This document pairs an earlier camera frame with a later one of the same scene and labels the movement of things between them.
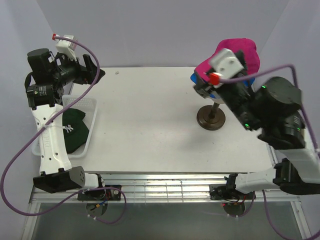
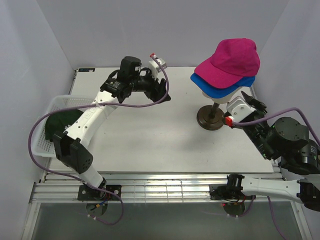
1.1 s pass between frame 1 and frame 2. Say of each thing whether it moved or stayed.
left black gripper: moved
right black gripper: moved
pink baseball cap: stayed
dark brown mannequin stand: stayed
